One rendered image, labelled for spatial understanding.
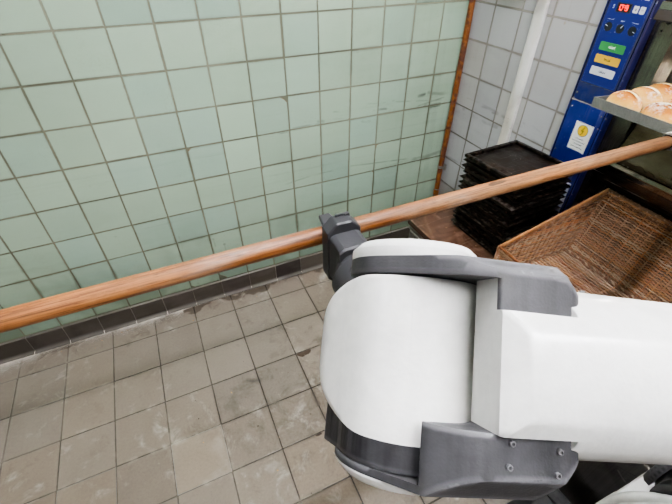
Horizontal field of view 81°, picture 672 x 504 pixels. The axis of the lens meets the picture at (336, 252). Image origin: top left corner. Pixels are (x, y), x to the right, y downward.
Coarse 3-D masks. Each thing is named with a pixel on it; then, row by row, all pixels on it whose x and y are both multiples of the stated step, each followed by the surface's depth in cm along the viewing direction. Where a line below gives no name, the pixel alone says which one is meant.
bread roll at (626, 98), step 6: (624, 90) 110; (630, 90) 109; (612, 96) 111; (618, 96) 109; (624, 96) 108; (630, 96) 107; (636, 96) 107; (612, 102) 111; (618, 102) 109; (624, 102) 108; (630, 102) 107; (636, 102) 107; (630, 108) 107; (636, 108) 107
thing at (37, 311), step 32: (576, 160) 82; (608, 160) 84; (480, 192) 74; (384, 224) 68; (224, 256) 59; (256, 256) 60; (96, 288) 54; (128, 288) 55; (160, 288) 57; (0, 320) 50; (32, 320) 51
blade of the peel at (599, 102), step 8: (600, 96) 114; (608, 96) 116; (592, 104) 115; (600, 104) 113; (608, 104) 111; (616, 104) 109; (608, 112) 111; (616, 112) 109; (624, 112) 107; (632, 112) 106; (632, 120) 106; (640, 120) 104; (648, 120) 103; (656, 120) 101; (656, 128) 101; (664, 128) 100
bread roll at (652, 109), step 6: (660, 102) 103; (666, 102) 102; (648, 108) 104; (654, 108) 102; (660, 108) 101; (666, 108) 100; (648, 114) 103; (654, 114) 102; (660, 114) 101; (666, 114) 100; (666, 120) 100
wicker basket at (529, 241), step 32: (608, 192) 143; (544, 224) 139; (576, 224) 148; (608, 224) 143; (640, 224) 134; (512, 256) 132; (544, 256) 153; (576, 256) 154; (608, 256) 144; (640, 256) 135; (576, 288) 140; (608, 288) 140; (640, 288) 135
